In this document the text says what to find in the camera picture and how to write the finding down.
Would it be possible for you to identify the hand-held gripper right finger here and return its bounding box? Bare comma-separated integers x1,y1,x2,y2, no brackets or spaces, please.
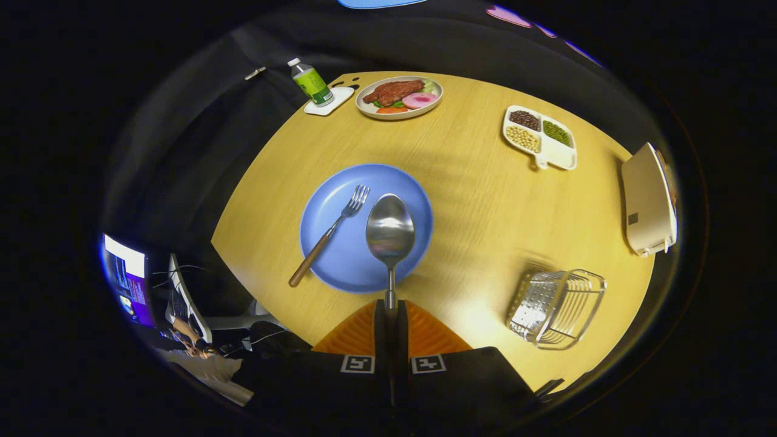
395,299,541,429

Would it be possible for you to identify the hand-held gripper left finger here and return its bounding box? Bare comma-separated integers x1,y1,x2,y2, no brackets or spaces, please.
234,299,393,427

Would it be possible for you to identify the wooden handle metal fork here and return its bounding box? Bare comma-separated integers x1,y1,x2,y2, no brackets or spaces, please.
288,184,370,288

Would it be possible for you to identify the metal spoon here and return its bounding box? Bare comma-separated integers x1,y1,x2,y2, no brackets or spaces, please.
365,193,416,310

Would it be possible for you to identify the blue round plate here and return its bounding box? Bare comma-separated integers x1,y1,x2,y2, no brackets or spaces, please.
299,163,434,294

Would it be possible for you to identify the white oval food plate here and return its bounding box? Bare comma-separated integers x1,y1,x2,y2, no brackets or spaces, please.
356,76,444,120

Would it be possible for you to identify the white divided bean dish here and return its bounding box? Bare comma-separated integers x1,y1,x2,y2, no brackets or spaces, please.
502,105,578,171

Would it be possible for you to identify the white square coaster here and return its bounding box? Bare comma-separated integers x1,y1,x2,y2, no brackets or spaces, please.
304,86,355,117

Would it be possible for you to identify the brown steak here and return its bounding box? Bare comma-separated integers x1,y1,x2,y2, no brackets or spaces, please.
362,79,426,107

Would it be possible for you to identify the computer monitor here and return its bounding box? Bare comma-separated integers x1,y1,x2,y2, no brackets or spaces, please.
100,234,155,328

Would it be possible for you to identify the green label plastic bottle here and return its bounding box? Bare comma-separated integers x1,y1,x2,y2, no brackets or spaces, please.
287,58,335,108

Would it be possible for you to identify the white toaster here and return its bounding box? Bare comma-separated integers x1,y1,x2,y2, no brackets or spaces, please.
620,142,678,258

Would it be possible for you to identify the metal wire basket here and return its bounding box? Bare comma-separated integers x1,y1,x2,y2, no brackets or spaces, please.
506,269,608,351

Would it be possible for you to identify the white frame office chair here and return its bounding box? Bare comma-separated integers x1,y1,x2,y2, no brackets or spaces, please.
165,253,280,344

